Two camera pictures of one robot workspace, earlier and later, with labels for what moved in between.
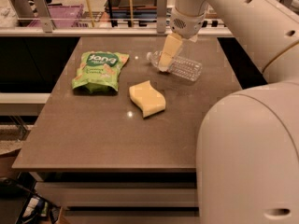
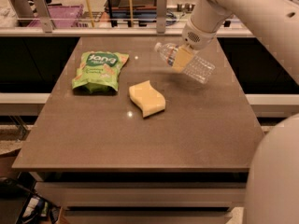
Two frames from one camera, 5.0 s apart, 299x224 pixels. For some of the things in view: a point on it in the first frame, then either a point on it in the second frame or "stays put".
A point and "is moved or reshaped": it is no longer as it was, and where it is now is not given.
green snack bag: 99,71 stays put
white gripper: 187,26 to 195,36
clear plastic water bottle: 177,65 is moved or reshaped
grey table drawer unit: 121,196 stays put
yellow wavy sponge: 149,100 stays put
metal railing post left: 42,9 stays put
